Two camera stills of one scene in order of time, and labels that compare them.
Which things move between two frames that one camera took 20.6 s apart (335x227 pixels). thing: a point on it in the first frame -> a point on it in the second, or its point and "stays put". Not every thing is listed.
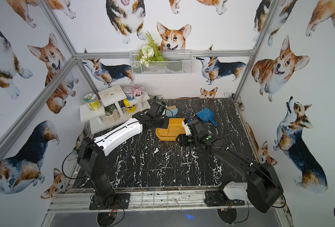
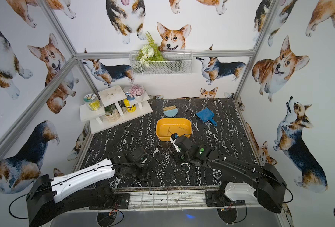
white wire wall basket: (179, 62) stays put
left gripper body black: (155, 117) -> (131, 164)
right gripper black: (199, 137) -> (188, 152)
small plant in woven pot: (111, 115) stays put
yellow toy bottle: (130, 109) stays put
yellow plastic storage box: (175, 127) stays put
